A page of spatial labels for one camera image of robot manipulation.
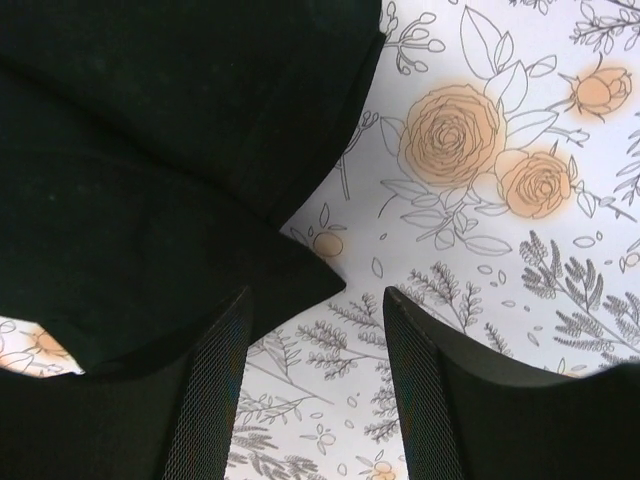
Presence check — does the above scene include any black t shirt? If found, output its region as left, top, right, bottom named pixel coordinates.
left=1, top=1, right=384, bottom=372

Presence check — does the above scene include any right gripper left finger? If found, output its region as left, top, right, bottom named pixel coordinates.
left=1, top=289, right=251, bottom=479

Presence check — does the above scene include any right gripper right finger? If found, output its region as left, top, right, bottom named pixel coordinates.
left=383, top=287, right=639, bottom=480

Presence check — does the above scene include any floral table cloth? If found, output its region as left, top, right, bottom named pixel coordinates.
left=1, top=1, right=639, bottom=479

